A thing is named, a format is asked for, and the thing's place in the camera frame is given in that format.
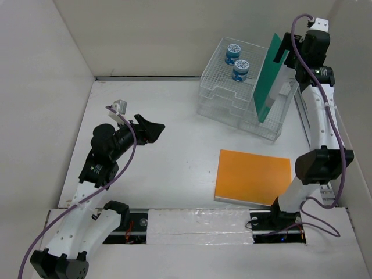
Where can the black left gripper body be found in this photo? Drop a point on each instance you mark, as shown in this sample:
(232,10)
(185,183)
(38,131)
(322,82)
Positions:
(125,136)

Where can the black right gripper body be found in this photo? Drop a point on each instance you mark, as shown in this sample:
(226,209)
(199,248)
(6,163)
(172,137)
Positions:
(303,58)

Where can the green notebook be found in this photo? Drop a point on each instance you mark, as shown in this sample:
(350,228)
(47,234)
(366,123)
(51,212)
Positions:
(271,79)

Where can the blue white jar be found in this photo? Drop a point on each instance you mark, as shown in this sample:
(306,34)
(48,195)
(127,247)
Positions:
(240,70)
(232,53)

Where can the orange notebook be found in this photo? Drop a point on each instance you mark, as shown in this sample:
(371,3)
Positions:
(246,178)

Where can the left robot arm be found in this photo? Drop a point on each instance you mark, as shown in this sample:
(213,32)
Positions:
(82,229)

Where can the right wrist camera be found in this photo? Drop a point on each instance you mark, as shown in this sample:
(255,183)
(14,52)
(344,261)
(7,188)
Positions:
(318,24)

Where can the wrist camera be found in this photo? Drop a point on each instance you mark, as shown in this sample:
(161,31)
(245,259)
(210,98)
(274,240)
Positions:
(117,111)
(318,24)

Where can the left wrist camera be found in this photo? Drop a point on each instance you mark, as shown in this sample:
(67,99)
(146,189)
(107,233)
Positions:
(117,111)

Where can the white wire desk organizer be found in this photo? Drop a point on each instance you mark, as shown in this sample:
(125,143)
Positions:
(230,102)

